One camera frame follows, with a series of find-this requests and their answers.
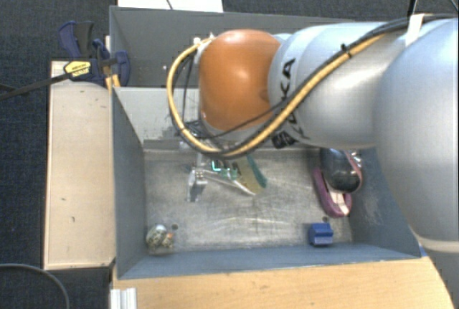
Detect grey metal bin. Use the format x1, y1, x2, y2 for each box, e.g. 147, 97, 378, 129
108, 5, 422, 281

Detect pale wood board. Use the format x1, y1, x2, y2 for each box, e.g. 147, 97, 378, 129
42, 60, 118, 271

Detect blue block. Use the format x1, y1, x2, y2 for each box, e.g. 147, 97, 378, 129
308, 222, 334, 247

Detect black rounded bottle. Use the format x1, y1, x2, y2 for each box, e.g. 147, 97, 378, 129
319, 147, 361, 193

